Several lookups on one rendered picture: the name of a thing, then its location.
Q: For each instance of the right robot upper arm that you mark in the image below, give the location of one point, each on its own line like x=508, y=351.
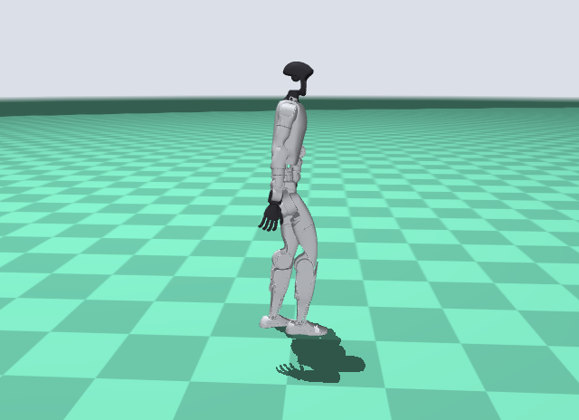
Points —
x=286, y=116

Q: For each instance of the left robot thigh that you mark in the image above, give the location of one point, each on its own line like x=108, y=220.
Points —
x=282, y=258

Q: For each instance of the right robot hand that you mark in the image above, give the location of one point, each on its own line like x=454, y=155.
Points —
x=273, y=213

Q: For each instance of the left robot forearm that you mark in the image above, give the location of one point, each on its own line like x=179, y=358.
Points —
x=296, y=171

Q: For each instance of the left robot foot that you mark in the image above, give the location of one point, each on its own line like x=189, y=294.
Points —
x=267, y=322

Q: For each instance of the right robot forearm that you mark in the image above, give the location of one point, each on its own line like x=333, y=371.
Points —
x=278, y=166

